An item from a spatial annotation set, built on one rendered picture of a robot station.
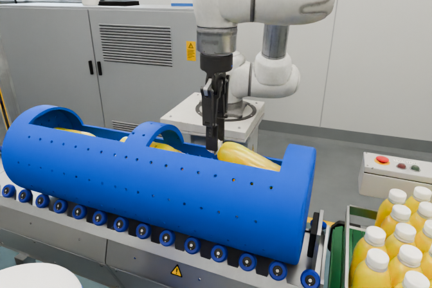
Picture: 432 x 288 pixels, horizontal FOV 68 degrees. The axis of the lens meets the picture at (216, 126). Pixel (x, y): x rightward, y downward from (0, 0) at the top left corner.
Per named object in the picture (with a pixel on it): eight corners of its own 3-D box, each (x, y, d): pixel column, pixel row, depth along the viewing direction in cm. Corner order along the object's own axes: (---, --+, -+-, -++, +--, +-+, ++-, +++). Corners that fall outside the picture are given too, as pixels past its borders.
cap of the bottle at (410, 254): (419, 268, 62) (421, 261, 62) (396, 258, 64) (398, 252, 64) (422, 256, 65) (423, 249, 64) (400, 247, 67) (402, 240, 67)
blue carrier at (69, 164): (80, 161, 126) (63, 92, 114) (308, 213, 97) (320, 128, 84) (16, 206, 103) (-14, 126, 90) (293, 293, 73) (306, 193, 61)
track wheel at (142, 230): (140, 220, 91) (137, 220, 90) (154, 224, 90) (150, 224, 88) (135, 236, 90) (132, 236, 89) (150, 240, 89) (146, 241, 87)
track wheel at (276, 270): (270, 257, 79) (269, 258, 77) (289, 262, 77) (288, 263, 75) (267, 276, 78) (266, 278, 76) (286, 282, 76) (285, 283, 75)
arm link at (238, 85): (211, 91, 159) (212, 46, 150) (248, 93, 157) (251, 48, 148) (206, 102, 144) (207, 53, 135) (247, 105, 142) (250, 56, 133)
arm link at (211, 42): (189, 27, 68) (189, 55, 70) (229, 29, 65) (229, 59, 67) (206, 23, 76) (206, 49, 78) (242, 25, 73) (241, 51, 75)
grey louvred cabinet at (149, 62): (62, 128, 395) (36, 2, 338) (230, 157, 328) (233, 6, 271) (25, 147, 348) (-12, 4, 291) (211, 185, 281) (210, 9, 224)
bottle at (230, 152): (283, 175, 83) (221, 141, 87) (290, 166, 77) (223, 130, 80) (272, 198, 81) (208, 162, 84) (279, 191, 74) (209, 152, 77)
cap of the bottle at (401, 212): (390, 216, 77) (392, 209, 76) (392, 207, 80) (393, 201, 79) (409, 222, 75) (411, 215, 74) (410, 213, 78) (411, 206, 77)
